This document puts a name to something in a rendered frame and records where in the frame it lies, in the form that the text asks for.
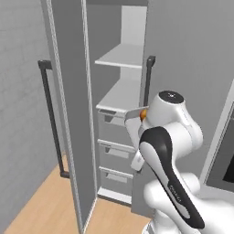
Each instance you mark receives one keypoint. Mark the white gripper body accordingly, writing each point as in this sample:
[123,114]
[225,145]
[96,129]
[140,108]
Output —
[137,161]

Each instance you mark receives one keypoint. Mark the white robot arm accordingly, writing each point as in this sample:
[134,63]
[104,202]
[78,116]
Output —
[170,134]

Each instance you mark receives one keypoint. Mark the grey freezer drawer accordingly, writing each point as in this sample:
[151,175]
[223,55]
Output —
[112,129]
[114,182]
[113,158]

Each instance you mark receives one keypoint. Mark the clear grey food container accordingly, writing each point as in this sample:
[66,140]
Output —
[132,124]

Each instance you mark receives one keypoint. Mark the white freezer shelf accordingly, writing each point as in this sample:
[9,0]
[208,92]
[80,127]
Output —
[122,96]
[123,57]

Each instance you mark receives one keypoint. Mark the grey open freezer door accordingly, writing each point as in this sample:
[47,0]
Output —
[74,100]

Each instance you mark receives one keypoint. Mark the grey freezer cabinet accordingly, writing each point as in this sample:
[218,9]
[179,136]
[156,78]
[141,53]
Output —
[103,36]

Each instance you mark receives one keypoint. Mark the orange food piece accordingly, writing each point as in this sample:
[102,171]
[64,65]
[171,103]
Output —
[143,114]

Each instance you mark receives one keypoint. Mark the white framed dark appliance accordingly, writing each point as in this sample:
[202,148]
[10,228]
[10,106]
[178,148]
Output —
[224,158]

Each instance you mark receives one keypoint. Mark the grey closed fridge door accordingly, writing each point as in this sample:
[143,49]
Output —
[189,55]

